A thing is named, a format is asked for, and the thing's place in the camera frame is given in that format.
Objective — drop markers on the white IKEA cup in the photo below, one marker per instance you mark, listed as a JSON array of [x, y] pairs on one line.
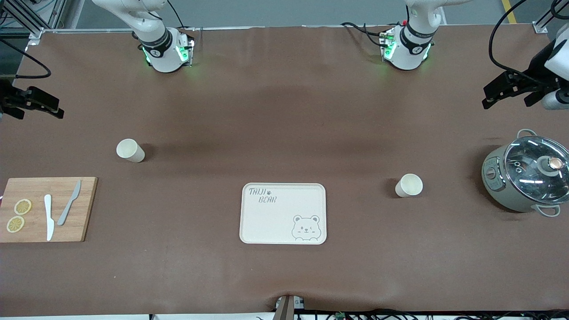
[[130, 150], [409, 185]]

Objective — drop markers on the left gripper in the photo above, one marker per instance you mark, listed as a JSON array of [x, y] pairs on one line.
[[538, 66]]

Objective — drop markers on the aluminium frame profile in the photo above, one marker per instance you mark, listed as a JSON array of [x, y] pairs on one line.
[[549, 15], [40, 18]]

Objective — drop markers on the glass pot lid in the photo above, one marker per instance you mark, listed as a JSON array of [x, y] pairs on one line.
[[533, 173]]

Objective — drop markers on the wooden cutting board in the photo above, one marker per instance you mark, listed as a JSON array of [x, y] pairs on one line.
[[84, 209]]

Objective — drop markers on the cream bear print tray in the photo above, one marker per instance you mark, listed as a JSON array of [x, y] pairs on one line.
[[275, 222]]

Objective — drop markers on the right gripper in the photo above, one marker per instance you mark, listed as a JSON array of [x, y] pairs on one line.
[[10, 98]]

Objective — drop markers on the sage green electric pot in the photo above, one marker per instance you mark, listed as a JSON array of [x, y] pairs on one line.
[[498, 191]]

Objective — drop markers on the white plastic knife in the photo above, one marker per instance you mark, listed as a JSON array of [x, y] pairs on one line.
[[49, 218]]

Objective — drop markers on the brown table mat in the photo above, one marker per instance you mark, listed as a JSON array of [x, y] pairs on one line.
[[284, 111]]

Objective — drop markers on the lemon slice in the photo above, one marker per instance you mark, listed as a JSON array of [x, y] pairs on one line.
[[15, 224], [22, 206]]

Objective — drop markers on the grey table edge clamp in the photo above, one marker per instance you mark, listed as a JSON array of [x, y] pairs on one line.
[[288, 306]]

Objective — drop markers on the grey plastic knife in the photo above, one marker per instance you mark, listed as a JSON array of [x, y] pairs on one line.
[[67, 209]]

